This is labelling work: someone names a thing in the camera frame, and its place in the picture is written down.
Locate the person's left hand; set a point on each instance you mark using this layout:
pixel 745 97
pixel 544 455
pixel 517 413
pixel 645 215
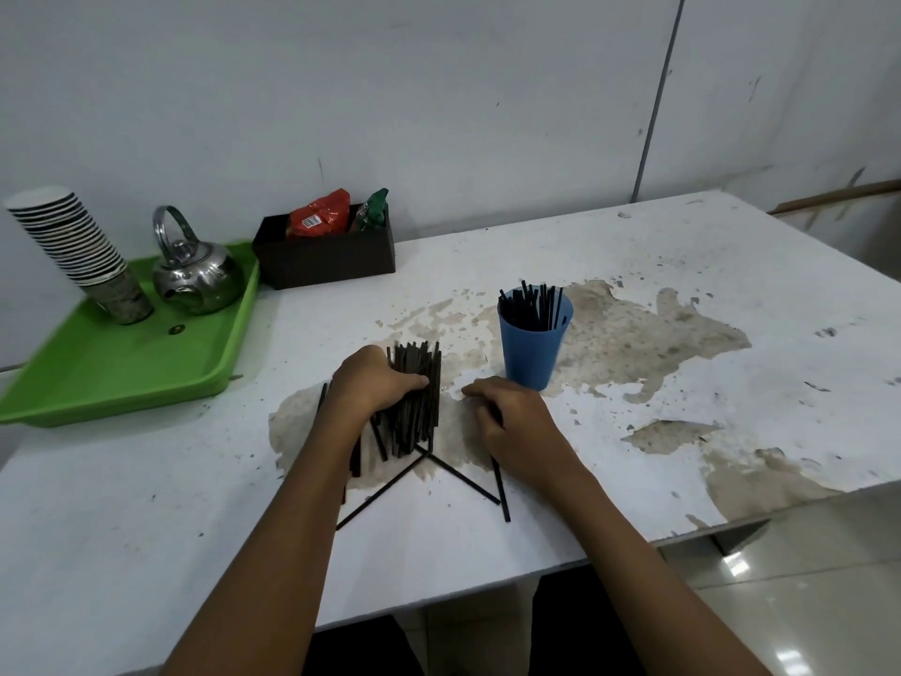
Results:
pixel 362 383

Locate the person's right hand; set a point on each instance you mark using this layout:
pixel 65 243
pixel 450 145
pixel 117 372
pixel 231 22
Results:
pixel 524 432

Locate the person's left thumb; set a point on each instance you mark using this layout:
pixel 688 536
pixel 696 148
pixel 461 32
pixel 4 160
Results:
pixel 410 383

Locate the person's right thumb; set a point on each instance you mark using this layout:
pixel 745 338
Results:
pixel 488 417

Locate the pile of black straws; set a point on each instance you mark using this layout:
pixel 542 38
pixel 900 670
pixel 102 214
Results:
pixel 415 415

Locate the single black straw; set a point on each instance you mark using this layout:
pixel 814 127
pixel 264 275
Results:
pixel 502 492

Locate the person's right forearm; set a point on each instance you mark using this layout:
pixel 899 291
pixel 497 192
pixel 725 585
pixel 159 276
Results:
pixel 633 577

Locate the person's left forearm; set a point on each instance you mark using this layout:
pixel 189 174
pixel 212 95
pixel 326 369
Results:
pixel 281 556

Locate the loose black straw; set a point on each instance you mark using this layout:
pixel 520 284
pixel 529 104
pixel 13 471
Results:
pixel 461 477
pixel 384 491

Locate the blue plastic cup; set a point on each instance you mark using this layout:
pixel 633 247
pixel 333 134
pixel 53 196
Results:
pixel 531 358

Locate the bunch of upright black straws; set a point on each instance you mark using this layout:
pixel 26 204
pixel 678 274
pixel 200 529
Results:
pixel 529 309

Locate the dark brown box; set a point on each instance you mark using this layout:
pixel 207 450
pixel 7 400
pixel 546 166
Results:
pixel 324 260

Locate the green snack packet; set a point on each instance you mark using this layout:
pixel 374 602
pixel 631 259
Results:
pixel 371 211

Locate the red snack packet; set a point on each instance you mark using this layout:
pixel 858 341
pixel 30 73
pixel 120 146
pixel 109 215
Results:
pixel 320 214

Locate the steel kettle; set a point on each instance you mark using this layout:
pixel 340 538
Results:
pixel 200 274

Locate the person's dark trousers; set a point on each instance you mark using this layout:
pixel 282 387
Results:
pixel 352 654

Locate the green plastic tray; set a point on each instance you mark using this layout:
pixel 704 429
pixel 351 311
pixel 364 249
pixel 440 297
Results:
pixel 105 366

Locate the stack of paper cups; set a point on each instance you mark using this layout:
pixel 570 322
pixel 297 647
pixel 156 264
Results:
pixel 77 242

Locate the wooden strip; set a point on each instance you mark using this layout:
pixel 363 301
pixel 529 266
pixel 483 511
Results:
pixel 837 195

